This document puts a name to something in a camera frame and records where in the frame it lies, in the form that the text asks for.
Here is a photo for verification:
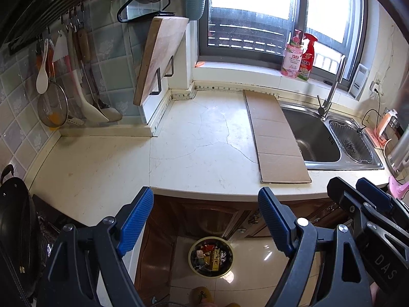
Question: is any steel kettle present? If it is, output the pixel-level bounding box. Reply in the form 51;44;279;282
385;128;409;176

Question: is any black range hood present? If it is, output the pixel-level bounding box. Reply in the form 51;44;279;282
0;0;109;55

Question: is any red spray bottle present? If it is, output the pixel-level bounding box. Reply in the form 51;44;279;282
297;33;318;81

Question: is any white rice spoon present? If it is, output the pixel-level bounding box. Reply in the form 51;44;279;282
36;38;50;95

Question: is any steel mesh strainer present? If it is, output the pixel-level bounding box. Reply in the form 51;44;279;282
37;81;69;127

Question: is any foil covered stove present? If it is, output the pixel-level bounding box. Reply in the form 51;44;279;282
32;195;64;263

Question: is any round trash bin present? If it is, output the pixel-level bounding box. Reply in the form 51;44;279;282
188;237;234;277

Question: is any brown cardboard sheet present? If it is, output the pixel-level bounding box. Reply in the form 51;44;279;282
243;90;312;184

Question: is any grey framed window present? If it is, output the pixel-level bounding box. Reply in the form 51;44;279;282
198;0;368;92

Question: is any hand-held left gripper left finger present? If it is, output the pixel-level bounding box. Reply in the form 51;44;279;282
37;186;155;307

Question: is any wooden cutting board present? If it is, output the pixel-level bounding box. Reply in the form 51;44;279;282
133;16;190;107

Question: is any black wok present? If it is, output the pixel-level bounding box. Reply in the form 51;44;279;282
0;165;48;307

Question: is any white plastic scraper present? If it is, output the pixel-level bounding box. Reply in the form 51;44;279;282
51;35;69;64

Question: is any white plastic ladle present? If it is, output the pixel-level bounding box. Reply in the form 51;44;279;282
65;32;109;123

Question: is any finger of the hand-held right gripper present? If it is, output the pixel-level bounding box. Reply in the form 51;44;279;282
356;177;401;215
327;177;365;221

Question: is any teal utensil holder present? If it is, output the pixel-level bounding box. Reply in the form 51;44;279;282
186;0;206;22

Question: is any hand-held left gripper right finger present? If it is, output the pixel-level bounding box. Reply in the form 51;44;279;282
257;187;374;307

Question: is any pink plastic scoop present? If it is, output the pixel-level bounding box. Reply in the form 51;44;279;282
388;176;409;199

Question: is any steel strainer basket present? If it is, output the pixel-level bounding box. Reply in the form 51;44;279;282
329;120;374;163

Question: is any stainless steel sink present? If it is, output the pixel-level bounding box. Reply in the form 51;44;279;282
278;101;384;171

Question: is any steel faucet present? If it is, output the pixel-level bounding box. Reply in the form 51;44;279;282
317;54;347;118

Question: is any black power cable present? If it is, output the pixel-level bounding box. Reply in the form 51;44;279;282
362;90;389;128

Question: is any pink detergent bottle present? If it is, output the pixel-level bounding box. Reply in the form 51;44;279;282
280;29;304;77

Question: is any yellow slipper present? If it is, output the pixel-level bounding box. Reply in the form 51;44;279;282
188;286;214;307

